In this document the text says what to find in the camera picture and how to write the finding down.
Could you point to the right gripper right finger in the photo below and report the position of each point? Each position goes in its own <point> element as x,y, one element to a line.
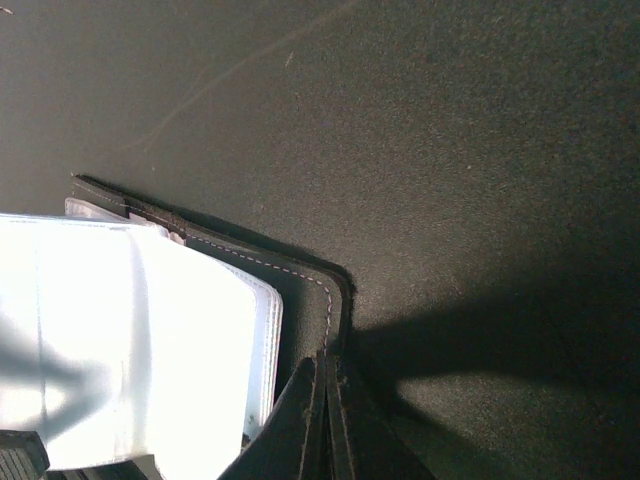
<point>362,443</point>

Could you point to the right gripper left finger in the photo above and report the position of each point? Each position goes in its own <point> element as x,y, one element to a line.
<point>291,443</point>

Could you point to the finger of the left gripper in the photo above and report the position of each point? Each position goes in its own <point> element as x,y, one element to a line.
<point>23,456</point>

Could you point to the black leather card holder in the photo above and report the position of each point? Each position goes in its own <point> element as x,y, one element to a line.
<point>139,345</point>

